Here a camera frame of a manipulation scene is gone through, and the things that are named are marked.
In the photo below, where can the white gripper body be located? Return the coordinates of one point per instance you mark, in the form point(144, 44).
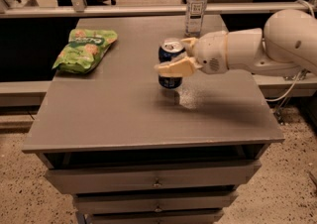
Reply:
point(210, 52)

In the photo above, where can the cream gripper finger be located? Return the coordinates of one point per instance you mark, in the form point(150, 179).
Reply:
point(189, 44)
point(182, 67)

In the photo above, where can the blue pepsi can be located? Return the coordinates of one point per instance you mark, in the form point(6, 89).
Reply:
point(169, 49)

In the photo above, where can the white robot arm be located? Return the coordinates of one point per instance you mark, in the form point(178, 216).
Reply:
point(285, 45)

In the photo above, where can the green rice chip bag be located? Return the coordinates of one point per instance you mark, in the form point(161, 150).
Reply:
point(84, 50)

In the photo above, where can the clear water bottle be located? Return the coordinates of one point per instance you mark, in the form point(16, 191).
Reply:
point(194, 17)

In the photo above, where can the grey drawer cabinet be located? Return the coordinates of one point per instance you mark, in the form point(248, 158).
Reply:
point(119, 116)

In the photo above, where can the top grey drawer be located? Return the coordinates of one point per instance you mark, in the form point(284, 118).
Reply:
point(95, 180)

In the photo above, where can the grey drawer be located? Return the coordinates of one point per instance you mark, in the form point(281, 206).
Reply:
point(155, 202)
point(95, 180)
point(200, 216)

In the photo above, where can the middle grey drawer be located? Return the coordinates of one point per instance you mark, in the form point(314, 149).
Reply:
point(155, 202)

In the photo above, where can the bottom grey drawer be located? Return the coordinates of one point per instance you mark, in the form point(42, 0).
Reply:
point(200, 216)

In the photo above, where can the grey metal rail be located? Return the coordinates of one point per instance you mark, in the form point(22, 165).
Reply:
point(162, 10)

